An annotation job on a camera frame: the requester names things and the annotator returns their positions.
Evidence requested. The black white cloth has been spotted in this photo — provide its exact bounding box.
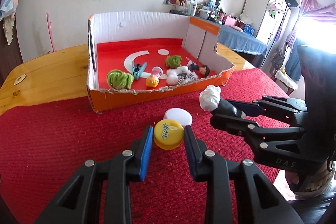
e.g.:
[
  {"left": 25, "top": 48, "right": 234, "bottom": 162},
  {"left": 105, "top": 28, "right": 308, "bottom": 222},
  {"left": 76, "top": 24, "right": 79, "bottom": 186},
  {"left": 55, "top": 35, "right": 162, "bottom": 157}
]
[{"left": 199, "top": 85, "right": 246, "bottom": 119}]

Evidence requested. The teal plastic clip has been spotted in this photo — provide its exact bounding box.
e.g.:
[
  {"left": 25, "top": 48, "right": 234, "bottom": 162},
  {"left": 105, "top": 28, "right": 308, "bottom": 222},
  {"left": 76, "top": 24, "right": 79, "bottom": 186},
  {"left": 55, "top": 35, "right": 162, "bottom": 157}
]
[{"left": 131, "top": 61, "right": 147, "bottom": 80}]

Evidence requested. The white fluffy star plush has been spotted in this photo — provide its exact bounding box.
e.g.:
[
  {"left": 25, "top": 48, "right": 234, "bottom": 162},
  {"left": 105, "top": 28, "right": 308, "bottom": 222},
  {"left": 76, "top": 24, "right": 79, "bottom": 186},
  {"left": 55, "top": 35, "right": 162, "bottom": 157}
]
[{"left": 166, "top": 66, "right": 199, "bottom": 86}]

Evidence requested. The yellow round cap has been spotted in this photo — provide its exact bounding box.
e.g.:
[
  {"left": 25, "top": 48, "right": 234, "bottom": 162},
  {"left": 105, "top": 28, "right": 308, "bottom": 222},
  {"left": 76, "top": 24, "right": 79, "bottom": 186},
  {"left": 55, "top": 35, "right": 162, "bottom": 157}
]
[{"left": 153, "top": 119, "right": 184, "bottom": 150}]

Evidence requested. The green scrunchie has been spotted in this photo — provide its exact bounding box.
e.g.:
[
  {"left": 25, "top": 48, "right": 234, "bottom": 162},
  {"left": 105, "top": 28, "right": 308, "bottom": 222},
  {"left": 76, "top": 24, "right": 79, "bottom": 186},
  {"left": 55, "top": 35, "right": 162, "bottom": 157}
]
[
  {"left": 106, "top": 69, "right": 134, "bottom": 90},
  {"left": 165, "top": 55, "right": 182, "bottom": 69}
]

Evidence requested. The pink stick by wall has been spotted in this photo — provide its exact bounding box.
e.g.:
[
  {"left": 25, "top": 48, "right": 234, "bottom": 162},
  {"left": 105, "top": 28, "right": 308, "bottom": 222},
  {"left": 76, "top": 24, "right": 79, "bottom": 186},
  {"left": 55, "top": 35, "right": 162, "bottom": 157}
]
[{"left": 46, "top": 12, "right": 55, "bottom": 52}]

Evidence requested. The blue black figurine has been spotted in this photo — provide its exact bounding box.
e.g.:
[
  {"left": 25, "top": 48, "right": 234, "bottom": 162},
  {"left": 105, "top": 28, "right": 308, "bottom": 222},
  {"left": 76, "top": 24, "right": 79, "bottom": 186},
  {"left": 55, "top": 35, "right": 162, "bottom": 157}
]
[{"left": 187, "top": 59, "right": 210, "bottom": 78}]

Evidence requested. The white round container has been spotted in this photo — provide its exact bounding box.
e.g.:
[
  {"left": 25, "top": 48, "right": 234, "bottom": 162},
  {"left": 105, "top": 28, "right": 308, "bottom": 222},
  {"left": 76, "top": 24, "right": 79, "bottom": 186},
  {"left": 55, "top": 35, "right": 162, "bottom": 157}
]
[{"left": 163, "top": 107, "right": 193, "bottom": 127}]

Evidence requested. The white wardrobe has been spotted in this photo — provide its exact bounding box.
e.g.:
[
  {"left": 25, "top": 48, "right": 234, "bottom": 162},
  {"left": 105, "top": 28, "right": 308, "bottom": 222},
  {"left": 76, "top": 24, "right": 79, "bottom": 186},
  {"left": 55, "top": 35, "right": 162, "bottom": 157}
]
[{"left": 241, "top": 0, "right": 292, "bottom": 46}]

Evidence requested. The side table blue cloth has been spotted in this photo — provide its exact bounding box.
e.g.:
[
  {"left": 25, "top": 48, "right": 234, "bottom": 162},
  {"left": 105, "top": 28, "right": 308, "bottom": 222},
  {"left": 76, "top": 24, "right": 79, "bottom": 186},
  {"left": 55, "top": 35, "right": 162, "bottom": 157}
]
[{"left": 195, "top": 16, "right": 267, "bottom": 68}]

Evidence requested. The pink yellow doll figure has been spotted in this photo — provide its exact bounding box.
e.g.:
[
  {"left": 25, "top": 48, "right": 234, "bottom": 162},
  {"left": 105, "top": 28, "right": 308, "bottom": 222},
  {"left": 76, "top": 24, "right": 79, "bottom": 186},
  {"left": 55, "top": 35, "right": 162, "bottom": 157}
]
[{"left": 146, "top": 67, "right": 163, "bottom": 88}]

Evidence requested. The small cream tag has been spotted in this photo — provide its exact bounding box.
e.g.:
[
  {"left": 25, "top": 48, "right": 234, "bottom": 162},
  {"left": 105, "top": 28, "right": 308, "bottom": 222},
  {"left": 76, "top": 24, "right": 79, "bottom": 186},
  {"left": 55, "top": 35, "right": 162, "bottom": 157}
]
[{"left": 14, "top": 74, "right": 27, "bottom": 85}]

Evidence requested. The orange cardboard box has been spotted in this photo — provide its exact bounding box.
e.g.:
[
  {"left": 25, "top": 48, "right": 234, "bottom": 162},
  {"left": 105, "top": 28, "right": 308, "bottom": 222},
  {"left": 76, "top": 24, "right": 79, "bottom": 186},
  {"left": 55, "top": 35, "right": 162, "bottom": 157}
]
[{"left": 87, "top": 11, "right": 235, "bottom": 113}]

